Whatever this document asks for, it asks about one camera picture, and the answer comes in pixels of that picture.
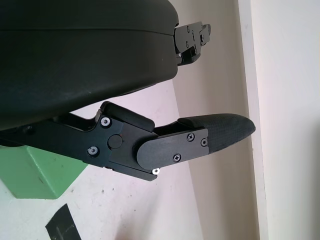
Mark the green wooden cube block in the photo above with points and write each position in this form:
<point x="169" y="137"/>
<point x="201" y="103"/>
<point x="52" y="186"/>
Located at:
<point x="37" y="172"/>

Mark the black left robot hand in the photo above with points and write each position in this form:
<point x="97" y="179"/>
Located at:
<point x="75" y="62"/>

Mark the black tape strip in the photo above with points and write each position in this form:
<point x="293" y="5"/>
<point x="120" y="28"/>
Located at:
<point x="63" y="225"/>

